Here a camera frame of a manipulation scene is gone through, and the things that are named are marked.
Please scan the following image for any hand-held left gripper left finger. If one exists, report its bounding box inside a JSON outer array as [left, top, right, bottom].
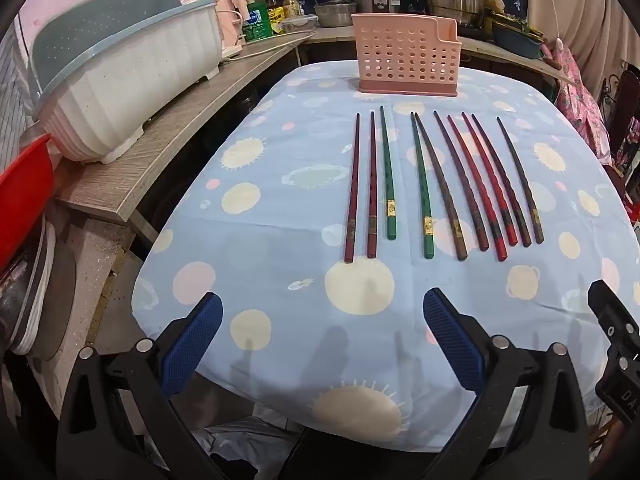
[[56, 291, 236, 480]]

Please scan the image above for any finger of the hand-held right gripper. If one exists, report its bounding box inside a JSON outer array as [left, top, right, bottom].
[[587, 279, 640, 378]]

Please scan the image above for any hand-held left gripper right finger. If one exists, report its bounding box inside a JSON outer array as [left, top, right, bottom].
[[422, 287, 591, 480]]

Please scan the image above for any bright red twisted chopstick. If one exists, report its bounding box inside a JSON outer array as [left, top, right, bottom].
[[461, 112, 519, 247], [446, 115, 509, 262]]

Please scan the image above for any brown chopstick gold band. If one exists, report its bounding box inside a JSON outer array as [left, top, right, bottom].
[[415, 113, 468, 262]]

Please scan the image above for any green chopstick gold band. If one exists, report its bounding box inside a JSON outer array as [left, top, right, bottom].
[[380, 106, 399, 240], [410, 111, 436, 261]]

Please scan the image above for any maroon twisted chopstick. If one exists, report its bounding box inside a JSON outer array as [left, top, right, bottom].
[[433, 110, 491, 252]]

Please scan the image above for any dark brown twisted chopstick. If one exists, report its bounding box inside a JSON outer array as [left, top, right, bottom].
[[471, 114, 532, 248], [496, 117, 545, 245]]

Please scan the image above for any dark red chopstick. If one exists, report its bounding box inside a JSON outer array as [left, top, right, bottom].
[[366, 111, 378, 260], [344, 113, 362, 263]]

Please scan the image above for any pink perforated utensil holder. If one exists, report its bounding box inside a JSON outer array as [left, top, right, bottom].
[[351, 12, 460, 96]]

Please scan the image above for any blue planet print tablecloth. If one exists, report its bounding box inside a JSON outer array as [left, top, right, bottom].
[[132, 60, 636, 453]]

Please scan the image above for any stack of grey plates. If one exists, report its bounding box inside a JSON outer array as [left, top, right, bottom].
[[0, 215, 78, 361]]

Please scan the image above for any grey wooden counter shelf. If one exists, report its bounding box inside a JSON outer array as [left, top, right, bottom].
[[55, 24, 583, 223]]

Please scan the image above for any black metal chair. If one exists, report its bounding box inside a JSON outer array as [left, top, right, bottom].
[[600, 62, 640, 221]]

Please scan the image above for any pink floral cloth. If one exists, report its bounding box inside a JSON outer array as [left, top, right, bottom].
[[542, 40, 613, 166]]

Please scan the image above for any red plastic basin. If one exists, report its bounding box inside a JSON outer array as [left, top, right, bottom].
[[0, 133, 55, 273]]

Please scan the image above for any white dish drainer blue lid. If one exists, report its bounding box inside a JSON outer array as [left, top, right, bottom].
[[27, 0, 224, 165]]

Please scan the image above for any dark blue tray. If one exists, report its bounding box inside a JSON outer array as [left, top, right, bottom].
[[490, 20, 546, 58]]

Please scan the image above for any beige curtain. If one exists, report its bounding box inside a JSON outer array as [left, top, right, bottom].
[[525, 0, 640, 106]]

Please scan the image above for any pink electric kettle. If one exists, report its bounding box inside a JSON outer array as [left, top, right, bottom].
[[210, 0, 251, 58]]

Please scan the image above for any green detergent bottle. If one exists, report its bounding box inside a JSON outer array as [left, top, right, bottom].
[[243, 0, 273, 43]]

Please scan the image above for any clear plastic food container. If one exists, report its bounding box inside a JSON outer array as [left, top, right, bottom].
[[277, 14, 318, 33]]

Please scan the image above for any small steel pot with lid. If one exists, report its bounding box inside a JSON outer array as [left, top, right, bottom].
[[315, 0, 357, 28]]

